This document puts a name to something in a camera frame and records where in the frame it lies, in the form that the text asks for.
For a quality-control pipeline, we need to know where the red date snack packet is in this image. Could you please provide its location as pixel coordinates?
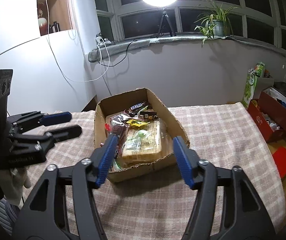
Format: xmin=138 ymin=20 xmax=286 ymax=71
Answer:
xmin=110 ymin=113 xmax=131 ymax=139

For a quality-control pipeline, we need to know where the yellow candy packet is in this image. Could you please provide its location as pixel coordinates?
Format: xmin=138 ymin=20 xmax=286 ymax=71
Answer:
xmin=126 ymin=119 xmax=149 ymax=128

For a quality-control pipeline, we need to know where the dark chocolate bar wrapper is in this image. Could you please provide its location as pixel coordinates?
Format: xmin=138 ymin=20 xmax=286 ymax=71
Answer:
xmin=128 ymin=101 xmax=147 ymax=112

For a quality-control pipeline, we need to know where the white gloved left hand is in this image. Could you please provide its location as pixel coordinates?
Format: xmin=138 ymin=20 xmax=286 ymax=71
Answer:
xmin=0 ymin=166 xmax=31 ymax=206

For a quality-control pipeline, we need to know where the red candy wrapper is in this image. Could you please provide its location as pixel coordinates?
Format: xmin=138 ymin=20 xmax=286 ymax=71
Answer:
xmin=104 ymin=123 xmax=111 ymax=137

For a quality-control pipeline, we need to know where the brown cardboard box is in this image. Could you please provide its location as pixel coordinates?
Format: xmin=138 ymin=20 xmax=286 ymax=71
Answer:
xmin=94 ymin=88 xmax=190 ymax=183

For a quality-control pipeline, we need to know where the plaid beige table cloth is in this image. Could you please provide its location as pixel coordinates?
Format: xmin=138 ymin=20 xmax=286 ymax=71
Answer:
xmin=28 ymin=103 xmax=286 ymax=239

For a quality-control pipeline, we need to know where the long brown candy bar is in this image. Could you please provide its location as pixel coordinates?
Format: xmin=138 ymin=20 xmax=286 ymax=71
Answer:
xmin=140 ymin=111 xmax=158 ymax=120

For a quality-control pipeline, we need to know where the red box lid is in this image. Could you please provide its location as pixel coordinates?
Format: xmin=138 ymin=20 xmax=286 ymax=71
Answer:
xmin=272 ymin=146 xmax=286 ymax=179

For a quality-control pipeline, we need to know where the white cabinet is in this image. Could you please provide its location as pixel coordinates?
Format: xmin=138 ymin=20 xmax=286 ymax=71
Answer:
xmin=0 ymin=0 xmax=95 ymax=115

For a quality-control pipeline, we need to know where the white power strip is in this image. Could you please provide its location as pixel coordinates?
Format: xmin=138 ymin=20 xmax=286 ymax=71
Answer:
xmin=95 ymin=36 xmax=112 ymax=47

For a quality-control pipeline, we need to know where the red open box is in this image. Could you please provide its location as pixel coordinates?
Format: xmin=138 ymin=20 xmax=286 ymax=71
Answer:
xmin=247 ymin=87 xmax=286 ymax=142

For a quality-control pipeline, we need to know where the red white vase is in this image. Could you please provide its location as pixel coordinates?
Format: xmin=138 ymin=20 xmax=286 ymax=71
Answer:
xmin=37 ymin=2 xmax=49 ymax=36

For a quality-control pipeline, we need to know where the green white carton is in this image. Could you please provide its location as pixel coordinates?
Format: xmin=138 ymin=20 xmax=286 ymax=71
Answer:
xmin=242 ymin=62 xmax=265 ymax=108

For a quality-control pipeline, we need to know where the potted spider plant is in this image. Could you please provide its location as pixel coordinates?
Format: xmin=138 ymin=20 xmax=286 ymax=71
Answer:
xmin=195 ymin=0 xmax=239 ymax=47

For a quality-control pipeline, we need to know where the black tripod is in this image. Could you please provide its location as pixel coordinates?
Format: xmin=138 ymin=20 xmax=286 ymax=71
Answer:
xmin=157 ymin=8 xmax=176 ymax=38

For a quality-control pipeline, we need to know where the black power cable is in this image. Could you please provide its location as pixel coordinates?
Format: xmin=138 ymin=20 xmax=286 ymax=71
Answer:
xmin=100 ymin=39 xmax=139 ymax=68

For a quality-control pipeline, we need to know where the white charging cable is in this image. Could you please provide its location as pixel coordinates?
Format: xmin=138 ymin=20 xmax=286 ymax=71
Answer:
xmin=0 ymin=0 xmax=111 ymax=83

